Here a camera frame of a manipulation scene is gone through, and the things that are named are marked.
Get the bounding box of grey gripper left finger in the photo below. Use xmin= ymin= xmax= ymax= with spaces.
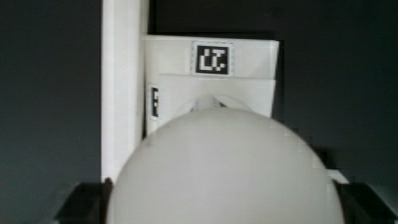
xmin=55 ymin=178 xmax=113 ymax=224

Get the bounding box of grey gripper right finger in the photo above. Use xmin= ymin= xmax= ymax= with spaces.
xmin=327 ymin=169 xmax=398 ymax=224

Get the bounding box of white lamp bulb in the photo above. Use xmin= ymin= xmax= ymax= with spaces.
xmin=106 ymin=96 xmax=344 ymax=224

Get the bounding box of white lamp base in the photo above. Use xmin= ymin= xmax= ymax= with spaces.
xmin=144 ymin=35 xmax=279 ymax=134

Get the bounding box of white right fence bar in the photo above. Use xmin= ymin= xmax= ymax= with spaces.
xmin=101 ymin=0 xmax=149 ymax=181

